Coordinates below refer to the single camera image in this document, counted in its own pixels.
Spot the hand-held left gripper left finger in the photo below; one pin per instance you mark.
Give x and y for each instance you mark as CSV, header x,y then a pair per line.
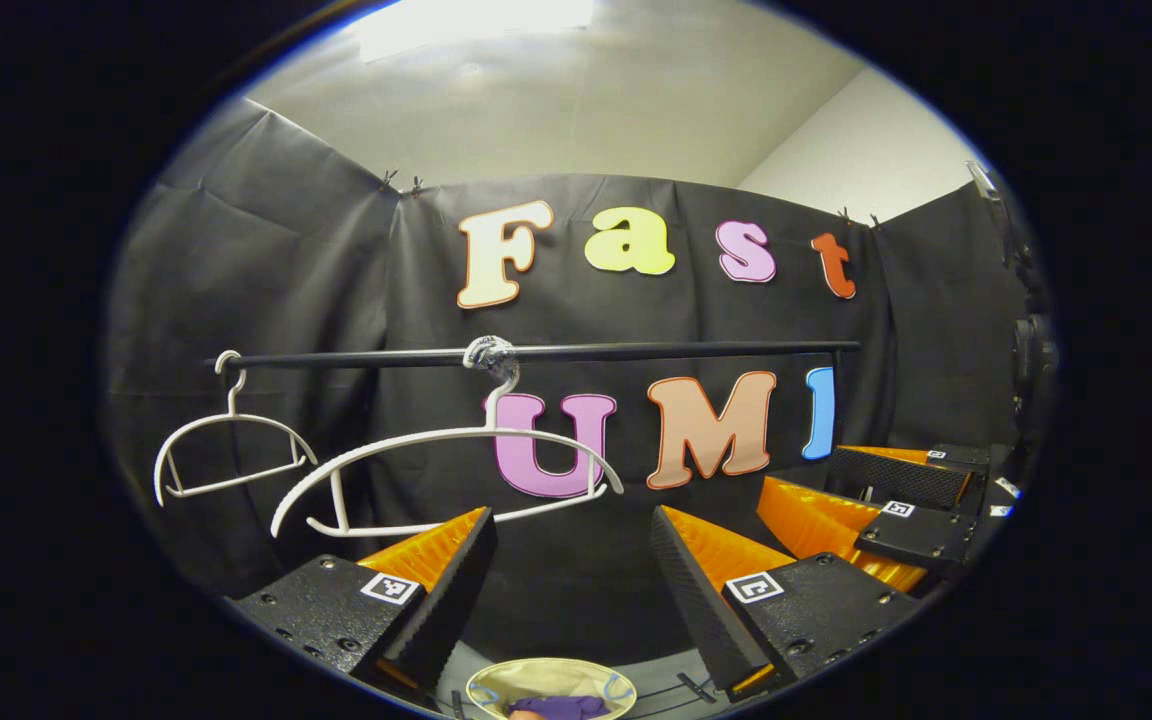
x,y
446,610

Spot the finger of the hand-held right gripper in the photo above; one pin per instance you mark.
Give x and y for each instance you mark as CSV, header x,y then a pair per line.
x,y
916,535
896,480

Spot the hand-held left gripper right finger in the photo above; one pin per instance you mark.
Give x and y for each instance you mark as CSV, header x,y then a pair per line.
x,y
701,590

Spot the cream laundry hamper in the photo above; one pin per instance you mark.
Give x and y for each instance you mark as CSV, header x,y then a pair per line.
x,y
536,675

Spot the purple shirt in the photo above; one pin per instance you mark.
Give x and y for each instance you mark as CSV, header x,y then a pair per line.
x,y
561,708

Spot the white hanger with taped hook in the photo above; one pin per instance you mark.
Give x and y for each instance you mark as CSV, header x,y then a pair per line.
x,y
436,437

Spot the black clothes rack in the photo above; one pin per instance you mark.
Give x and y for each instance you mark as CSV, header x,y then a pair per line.
x,y
636,351

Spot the white plastic hanger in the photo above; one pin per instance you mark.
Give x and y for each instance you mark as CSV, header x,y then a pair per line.
x,y
236,418

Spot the black backdrop cloth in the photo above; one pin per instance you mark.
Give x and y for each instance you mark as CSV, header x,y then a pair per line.
x,y
286,280

